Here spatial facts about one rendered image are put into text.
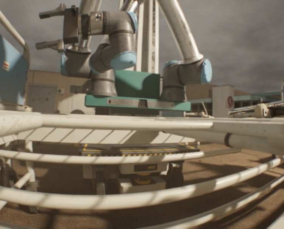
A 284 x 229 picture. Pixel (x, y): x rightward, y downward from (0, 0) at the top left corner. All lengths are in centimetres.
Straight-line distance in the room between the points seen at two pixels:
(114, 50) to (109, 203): 44
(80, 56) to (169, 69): 56
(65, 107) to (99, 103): 650
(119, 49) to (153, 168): 62
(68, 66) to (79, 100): 648
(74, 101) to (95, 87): 647
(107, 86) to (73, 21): 45
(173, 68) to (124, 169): 68
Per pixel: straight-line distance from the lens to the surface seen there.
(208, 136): 37
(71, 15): 60
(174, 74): 101
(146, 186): 89
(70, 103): 734
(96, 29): 56
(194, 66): 93
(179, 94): 100
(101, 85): 88
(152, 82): 112
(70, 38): 55
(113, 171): 105
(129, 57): 52
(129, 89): 106
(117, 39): 54
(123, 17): 57
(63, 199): 22
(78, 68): 89
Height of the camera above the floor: 49
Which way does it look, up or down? 1 degrees up
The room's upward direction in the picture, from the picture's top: 2 degrees clockwise
